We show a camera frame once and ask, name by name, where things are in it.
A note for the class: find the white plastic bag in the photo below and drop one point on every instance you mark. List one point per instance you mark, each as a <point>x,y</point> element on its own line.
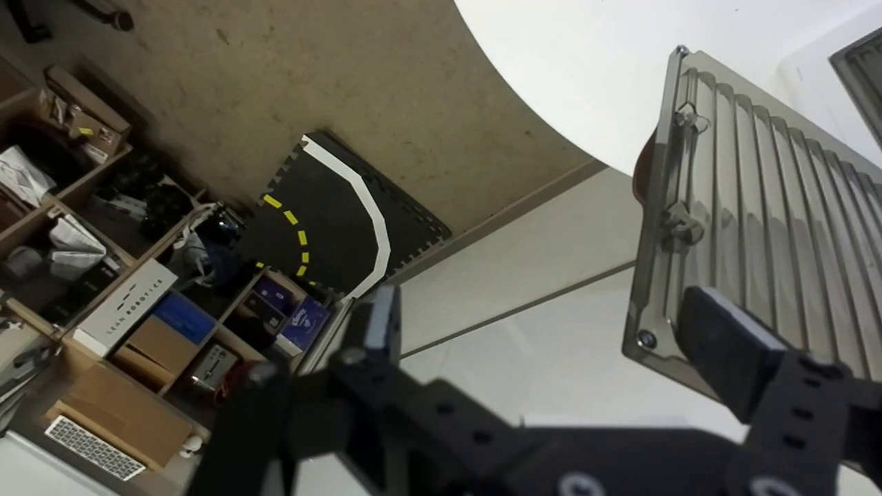
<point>77,242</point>
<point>22,174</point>

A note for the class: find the open brown cardboard box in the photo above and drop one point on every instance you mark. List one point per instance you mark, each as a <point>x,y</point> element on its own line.
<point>85,110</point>

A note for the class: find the small brown cardboard box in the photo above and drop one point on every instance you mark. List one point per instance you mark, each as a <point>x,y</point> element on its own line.
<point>154,353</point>

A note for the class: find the small blue printed box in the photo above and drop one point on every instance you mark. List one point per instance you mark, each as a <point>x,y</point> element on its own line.
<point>303,321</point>

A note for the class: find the wooden storage shelf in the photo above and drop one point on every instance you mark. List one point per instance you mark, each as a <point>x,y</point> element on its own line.
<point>98,172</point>

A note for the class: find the large tan cardboard box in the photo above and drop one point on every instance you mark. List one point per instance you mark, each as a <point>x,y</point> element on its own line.
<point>119,415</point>

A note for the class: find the small labelled box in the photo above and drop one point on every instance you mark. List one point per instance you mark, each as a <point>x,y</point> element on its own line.
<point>212,368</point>

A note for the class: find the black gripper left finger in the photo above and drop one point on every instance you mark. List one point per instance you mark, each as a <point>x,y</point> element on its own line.
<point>383,321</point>

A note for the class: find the white stacked cabinet frame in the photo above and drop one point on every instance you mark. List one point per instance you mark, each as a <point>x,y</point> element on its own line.
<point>830,92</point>

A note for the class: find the white curved floor strip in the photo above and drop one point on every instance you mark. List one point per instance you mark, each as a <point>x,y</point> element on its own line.
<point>375,229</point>

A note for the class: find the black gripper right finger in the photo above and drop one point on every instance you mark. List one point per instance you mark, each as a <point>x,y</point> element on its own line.
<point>726,339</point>

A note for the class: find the white printed box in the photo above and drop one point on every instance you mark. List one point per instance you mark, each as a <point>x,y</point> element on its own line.
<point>124,306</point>

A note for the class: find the black foam floor mat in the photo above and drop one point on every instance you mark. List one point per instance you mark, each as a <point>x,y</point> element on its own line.
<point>339,229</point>

